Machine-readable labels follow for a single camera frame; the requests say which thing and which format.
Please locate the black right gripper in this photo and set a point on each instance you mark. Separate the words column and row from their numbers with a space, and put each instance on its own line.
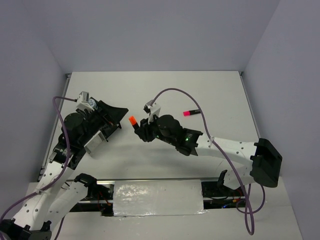
column 143, row 133

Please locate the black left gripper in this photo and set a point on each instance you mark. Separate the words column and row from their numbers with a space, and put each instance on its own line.
column 97, row 113

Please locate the orange highlighter marker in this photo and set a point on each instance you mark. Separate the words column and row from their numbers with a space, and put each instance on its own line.
column 133, row 122

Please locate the blue slime jar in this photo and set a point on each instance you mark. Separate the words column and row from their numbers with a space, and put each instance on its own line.
column 92, row 104

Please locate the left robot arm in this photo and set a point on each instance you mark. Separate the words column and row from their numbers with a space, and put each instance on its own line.
column 45, row 208

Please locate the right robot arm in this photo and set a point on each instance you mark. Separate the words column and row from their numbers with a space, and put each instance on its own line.
column 251, row 162

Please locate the black slotted organizer box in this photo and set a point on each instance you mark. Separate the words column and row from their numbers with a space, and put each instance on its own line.
column 110, row 123

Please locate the white slotted organizer box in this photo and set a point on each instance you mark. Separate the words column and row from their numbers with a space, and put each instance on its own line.
column 96, row 140

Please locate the pink highlighter marker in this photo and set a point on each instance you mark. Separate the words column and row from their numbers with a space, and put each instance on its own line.
column 191, row 112

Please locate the silver taped front panel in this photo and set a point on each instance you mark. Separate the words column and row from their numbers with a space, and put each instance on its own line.
column 158, row 198

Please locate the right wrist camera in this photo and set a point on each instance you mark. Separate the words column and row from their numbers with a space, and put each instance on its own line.
column 152, row 109

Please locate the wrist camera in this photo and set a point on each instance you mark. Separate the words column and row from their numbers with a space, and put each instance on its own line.
column 82, row 101
column 152, row 109

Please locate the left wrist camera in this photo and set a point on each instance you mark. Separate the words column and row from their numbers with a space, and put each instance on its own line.
column 82, row 101

